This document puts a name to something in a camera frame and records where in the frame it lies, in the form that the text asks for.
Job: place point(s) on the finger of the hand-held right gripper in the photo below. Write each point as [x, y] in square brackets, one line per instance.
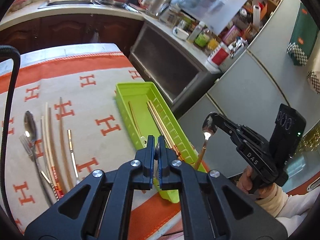
[226, 122]
[231, 135]

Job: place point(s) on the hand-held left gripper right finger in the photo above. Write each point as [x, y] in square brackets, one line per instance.
[163, 172]

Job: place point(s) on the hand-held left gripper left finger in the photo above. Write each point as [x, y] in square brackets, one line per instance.
[149, 170]

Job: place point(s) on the light chopstick red end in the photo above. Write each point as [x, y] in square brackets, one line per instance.
[163, 130]
[44, 150]
[48, 142]
[160, 127]

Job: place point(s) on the green plastic tray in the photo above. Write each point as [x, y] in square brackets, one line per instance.
[140, 97]

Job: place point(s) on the striped steel chopstick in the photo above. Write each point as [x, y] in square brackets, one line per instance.
[72, 152]

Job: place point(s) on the metal fork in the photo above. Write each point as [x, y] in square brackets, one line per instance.
[25, 143]

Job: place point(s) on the large metal spoon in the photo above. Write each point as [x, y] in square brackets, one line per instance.
[30, 123]

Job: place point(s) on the person's right forearm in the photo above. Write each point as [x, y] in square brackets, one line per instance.
[287, 205]

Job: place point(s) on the person's right hand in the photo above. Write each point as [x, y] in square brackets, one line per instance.
[243, 182]

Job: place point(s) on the grey refrigerator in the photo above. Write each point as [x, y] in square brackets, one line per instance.
[270, 75]

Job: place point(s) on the white tub red label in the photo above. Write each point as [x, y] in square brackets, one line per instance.
[218, 56]

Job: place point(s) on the chrome object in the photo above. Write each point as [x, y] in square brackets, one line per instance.
[237, 45]

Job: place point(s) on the yellow bottle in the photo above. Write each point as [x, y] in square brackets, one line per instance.
[213, 45]

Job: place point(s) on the orange printed blanket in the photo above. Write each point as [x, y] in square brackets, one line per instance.
[100, 100]

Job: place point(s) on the green label oil bottle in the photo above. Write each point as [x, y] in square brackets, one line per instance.
[202, 39]

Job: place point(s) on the steel cabinet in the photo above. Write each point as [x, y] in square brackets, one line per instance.
[165, 60]

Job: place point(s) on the pink box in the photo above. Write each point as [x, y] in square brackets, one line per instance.
[232, 35]

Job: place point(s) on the clear plastic bottle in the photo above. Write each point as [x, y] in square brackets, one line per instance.
[196, 31]

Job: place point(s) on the white patterned bowl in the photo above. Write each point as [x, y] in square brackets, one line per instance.
[181, 33]

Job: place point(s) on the paper towel roll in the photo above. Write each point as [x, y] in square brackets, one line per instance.
[257, 15]

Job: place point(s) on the green checkered bag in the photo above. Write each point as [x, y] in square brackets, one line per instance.
[303, 35]

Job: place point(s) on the glass jug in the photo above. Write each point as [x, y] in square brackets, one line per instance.
[170, 13]

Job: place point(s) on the translucent plastic sheet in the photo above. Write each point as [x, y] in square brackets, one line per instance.
[215, 0]

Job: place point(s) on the white electric kettle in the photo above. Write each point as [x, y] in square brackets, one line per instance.
[156, 0]

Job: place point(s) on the dark wooden cabinets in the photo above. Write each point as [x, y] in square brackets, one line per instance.
[70, 28]

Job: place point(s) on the steel sink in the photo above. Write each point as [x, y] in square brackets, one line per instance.
[67, 4]

